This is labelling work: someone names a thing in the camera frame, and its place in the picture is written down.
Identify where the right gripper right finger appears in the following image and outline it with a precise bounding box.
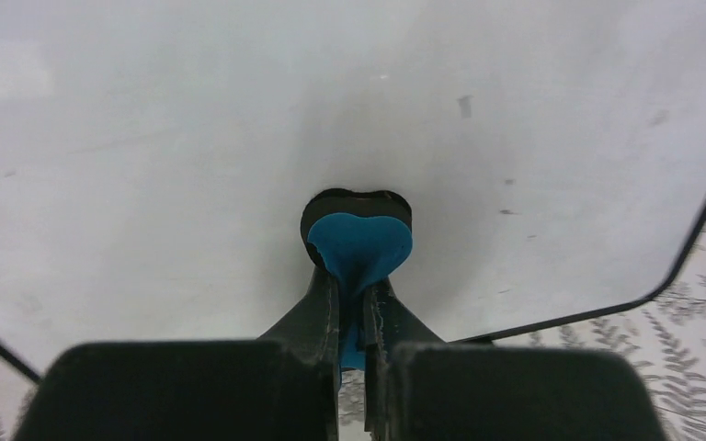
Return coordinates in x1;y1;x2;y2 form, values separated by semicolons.
362;281;666;440

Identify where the small white whiteboard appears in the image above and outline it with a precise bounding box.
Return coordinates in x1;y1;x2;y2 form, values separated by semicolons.
0;1;706;373

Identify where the blue whiteboard eraser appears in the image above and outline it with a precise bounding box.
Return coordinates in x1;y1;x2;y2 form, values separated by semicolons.
300;188;413;371

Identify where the floral table mat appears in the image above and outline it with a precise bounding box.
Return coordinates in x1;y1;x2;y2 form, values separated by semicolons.
0;223;706;440

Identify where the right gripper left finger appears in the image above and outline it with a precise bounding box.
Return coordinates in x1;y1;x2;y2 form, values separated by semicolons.
16;269;339;440

